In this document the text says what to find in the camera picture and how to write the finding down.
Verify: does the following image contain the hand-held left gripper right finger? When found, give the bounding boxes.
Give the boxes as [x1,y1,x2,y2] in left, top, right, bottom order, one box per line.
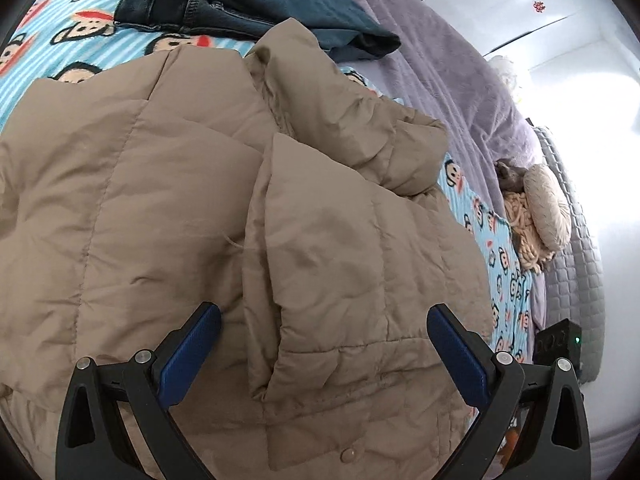
[426,302,593,480]

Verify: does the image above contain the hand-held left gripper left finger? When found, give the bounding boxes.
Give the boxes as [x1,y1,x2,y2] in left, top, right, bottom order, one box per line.
[54,301,222,480]

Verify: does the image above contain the tan puffer jacket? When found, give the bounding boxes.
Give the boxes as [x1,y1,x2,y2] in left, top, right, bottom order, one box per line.
[0,17,501,480]

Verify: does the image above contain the cream knitted throw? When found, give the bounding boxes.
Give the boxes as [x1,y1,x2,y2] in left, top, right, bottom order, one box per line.
[502,190,556,273]

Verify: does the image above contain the round beige pleated pillow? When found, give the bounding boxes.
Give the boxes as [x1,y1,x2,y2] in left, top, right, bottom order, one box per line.
[522,163,572,251]

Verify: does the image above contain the dark brown plush toy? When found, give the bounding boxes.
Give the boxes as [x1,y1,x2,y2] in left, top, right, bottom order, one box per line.
[494,157,531,193]

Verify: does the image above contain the white fluffy plush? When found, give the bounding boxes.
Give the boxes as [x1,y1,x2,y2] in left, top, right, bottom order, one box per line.
[487,55,521,93]

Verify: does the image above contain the purple fleece blanket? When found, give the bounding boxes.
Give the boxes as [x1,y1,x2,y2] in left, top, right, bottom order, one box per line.
[260,0,548,331]

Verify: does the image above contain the monkey print striped blanket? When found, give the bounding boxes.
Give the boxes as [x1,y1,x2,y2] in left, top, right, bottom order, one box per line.
[0,0,538,366]

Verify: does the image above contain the blue denim jeans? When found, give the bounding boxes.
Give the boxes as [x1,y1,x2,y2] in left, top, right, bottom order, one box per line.
[114,0,402,63]

